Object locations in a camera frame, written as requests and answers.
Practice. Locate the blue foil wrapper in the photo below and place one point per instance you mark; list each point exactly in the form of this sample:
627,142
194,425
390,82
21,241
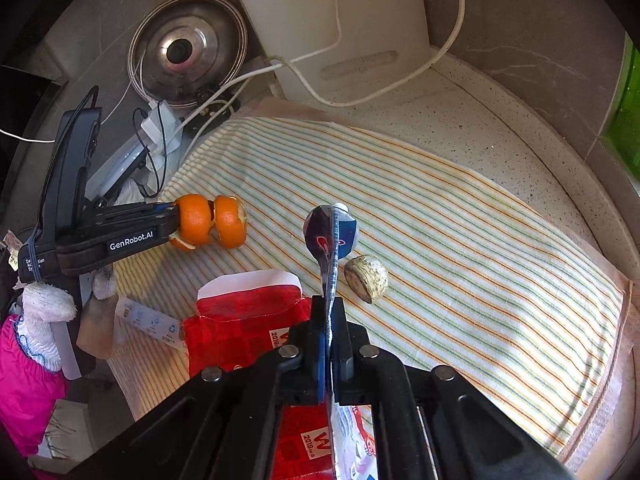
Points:
345,235

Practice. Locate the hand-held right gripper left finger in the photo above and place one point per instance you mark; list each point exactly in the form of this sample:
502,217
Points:
320,360

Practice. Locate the white charger plug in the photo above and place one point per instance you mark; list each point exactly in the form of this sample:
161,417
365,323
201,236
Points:
150,126

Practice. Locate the nut shell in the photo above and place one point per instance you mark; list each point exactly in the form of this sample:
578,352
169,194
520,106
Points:
367,277

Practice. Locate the long white label strip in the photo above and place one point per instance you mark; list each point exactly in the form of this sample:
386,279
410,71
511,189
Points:
150,322

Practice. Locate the striped cloth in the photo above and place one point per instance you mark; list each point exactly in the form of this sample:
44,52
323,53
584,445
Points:
450,260

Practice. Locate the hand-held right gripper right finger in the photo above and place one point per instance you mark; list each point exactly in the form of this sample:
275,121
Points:
342,360

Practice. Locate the metal pot lid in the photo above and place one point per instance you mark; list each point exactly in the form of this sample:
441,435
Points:
215,25

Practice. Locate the white cutting board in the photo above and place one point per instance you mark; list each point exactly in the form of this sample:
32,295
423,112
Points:
300,10

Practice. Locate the orange peel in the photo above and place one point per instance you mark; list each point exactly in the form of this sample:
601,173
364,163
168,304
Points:
195,220

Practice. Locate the red paper bag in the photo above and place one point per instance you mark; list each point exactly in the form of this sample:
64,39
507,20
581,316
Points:
235,320

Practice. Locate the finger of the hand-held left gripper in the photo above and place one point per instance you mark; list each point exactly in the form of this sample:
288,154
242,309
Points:
150,215

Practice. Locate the person's left hand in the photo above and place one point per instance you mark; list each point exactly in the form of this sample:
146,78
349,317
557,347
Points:
47,305

